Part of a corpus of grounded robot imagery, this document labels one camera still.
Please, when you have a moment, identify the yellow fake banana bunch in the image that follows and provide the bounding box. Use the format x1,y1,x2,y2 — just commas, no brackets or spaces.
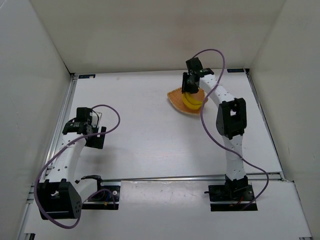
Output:
182,92,204,110

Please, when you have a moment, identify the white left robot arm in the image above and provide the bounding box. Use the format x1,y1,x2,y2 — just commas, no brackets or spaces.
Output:
37,120,105,220

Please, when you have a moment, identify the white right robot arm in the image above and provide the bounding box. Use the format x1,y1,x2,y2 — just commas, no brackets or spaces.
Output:
181,68,247,181

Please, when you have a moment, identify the triangular woven wicker basket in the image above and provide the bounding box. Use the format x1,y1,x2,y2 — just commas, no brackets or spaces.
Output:
167,87,205,115

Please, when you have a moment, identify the blue right corner label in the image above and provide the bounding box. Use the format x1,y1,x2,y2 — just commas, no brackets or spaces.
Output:
227,68,245,73

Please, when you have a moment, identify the blue corner label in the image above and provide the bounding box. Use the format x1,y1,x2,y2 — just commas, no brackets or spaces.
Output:
78,74,96,79
227,68,245,73

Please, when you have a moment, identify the blue left corner label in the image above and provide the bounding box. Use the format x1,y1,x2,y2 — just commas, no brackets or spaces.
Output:
78,74,96,79

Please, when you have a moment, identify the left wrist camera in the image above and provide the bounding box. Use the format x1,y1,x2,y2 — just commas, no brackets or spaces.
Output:
75,107,102,128

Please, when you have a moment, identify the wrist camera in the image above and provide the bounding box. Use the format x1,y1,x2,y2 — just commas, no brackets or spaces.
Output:
185,57,203,74
75,107,102,128

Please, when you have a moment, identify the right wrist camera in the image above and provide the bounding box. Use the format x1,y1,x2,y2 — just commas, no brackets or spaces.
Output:
185,57,203,74

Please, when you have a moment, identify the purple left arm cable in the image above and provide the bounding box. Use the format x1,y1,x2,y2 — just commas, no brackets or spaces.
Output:
36,104,121,229

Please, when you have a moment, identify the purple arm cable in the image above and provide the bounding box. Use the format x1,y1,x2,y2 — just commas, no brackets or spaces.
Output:
36,104,121,229
192,48,270,211

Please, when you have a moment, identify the aluminium left side rail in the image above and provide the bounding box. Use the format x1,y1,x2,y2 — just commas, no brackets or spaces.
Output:
39,73,77,186

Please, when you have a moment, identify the aluminium rail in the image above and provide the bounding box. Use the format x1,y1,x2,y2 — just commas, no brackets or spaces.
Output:
39,73,77,186
244,68,287,182
102,172,284,182

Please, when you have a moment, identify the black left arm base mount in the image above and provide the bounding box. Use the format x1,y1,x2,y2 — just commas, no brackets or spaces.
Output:
82,181,121,211

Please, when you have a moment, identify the aluminium right side rail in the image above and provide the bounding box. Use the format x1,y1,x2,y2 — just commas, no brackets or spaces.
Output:
244,68,287,182

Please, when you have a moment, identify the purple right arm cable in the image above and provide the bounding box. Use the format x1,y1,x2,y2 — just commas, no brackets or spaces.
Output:
192,48,270,211

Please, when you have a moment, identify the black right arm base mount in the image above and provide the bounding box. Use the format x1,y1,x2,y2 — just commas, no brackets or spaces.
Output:
204,176,258,212

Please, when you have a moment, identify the aluminium front rail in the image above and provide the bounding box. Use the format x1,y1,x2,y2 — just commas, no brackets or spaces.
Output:
102,172,284,182

